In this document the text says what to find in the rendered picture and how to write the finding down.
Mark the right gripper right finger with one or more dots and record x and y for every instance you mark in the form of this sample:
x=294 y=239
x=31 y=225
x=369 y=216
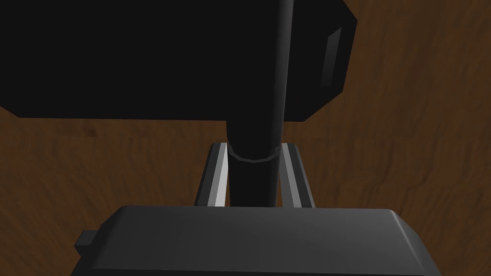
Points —
x=297 y=180

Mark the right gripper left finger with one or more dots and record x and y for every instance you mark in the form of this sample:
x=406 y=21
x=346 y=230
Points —
x=215 y=180

